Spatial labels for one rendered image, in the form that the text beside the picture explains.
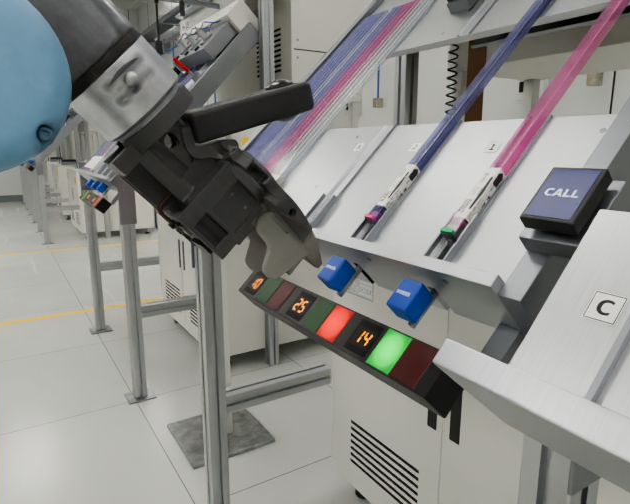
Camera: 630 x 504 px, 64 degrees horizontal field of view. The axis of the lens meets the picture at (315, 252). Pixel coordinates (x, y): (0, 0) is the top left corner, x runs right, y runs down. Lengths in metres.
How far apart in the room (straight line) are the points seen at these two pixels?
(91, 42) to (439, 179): 0.34
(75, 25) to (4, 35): 0.16
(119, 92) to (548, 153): 0.36
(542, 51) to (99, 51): 0.93
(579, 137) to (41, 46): 0.41
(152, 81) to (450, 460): 0.79
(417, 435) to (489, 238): 0.63
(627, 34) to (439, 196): 0.63
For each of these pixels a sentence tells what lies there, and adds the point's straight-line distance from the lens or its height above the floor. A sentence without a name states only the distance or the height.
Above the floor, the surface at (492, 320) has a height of 0.69.
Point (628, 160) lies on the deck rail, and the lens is 0.47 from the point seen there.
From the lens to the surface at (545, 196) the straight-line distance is 0.39.
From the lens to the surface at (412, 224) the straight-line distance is 0.51.
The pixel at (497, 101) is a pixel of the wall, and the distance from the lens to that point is 2.91.
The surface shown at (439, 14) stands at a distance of 0.92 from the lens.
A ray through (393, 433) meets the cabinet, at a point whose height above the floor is 0.27.
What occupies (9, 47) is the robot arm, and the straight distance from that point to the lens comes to 0.23.
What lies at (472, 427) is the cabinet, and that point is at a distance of 0.91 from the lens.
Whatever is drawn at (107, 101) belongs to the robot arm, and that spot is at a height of 0.86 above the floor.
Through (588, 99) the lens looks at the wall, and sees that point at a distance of 2.63.
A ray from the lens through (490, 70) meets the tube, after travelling 0.65.
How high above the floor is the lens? 0.83
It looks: 12 degrees down
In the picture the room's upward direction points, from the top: straight up
